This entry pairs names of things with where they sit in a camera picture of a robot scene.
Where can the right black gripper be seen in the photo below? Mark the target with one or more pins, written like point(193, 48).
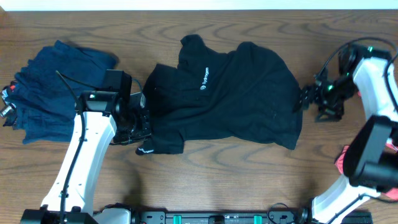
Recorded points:
point(310, 94)

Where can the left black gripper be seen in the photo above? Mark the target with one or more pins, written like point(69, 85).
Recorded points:
point(145, 132)

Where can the red t-shirt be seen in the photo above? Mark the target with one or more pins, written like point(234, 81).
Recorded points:
point(371, 159)

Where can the black t-shirt with white logo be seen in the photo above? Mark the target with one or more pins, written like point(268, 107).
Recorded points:
point(248, 93)

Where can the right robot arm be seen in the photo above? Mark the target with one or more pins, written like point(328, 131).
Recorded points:
point(372, 71)

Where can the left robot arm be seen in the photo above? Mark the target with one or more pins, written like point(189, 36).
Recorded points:
point(103, 118)

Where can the folded navy blue garment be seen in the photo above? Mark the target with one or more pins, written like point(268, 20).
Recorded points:
point(47, 85)

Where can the dark garment with printed graphic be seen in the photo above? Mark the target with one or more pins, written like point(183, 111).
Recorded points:
point(8, 112)

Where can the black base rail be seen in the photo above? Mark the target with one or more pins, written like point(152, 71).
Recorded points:
point(236, 218)

